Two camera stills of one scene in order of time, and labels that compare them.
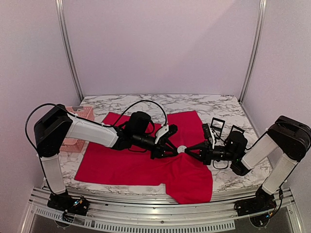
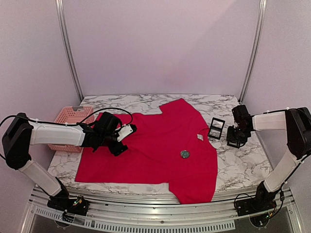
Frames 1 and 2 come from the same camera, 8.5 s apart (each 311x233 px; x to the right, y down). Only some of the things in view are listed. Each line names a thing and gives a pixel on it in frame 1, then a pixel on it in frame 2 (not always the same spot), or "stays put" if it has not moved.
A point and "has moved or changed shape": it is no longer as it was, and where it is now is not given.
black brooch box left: [217, 125] stays put
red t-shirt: [188, 178] has moved or changed shape
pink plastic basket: [70, 145] stays put
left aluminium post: [62, 18] stays put
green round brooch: [181, 149] → [184, 154]
